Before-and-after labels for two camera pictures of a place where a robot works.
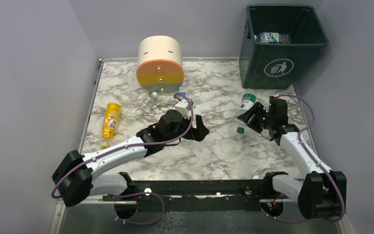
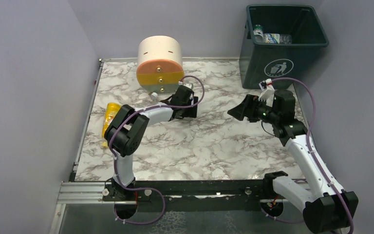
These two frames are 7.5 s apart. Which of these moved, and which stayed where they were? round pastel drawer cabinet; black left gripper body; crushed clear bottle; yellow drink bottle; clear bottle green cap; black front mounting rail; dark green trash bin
Moved: black left gripper body; clear bottle green cap; crushed clear bottle
Stayed: yellow drink bottle; dark green trash bin; black front mounting rail; round pastel drawer cabinet
